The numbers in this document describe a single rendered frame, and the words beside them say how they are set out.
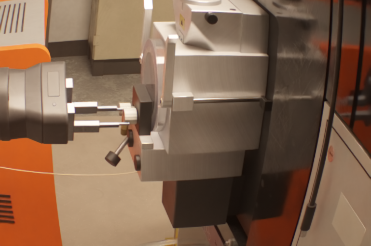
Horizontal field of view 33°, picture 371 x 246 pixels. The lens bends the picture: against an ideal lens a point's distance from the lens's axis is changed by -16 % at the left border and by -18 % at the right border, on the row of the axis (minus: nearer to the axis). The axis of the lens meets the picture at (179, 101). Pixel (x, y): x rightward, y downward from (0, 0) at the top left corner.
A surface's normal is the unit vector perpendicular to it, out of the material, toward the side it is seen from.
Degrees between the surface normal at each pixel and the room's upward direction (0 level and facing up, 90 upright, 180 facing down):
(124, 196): 0
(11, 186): 90
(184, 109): 90
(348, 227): 90
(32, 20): 0
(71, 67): 0
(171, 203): 90
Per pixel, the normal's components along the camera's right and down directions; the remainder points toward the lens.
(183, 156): 0.22, 0.40
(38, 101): 0.11, -0.59
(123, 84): 0.07, -0.92
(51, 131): 0.15, 0.80
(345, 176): -0.97, 0.02
